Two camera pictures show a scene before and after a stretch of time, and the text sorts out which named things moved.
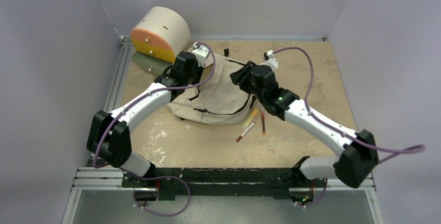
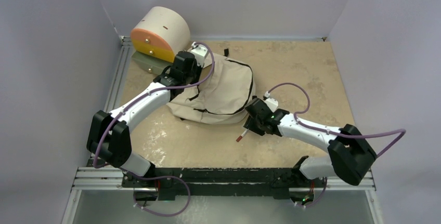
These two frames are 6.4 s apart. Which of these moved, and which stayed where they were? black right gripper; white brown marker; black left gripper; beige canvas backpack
Moved: black right gripper
Stayed: beige canvas backpack; white brown marker; black left gripper
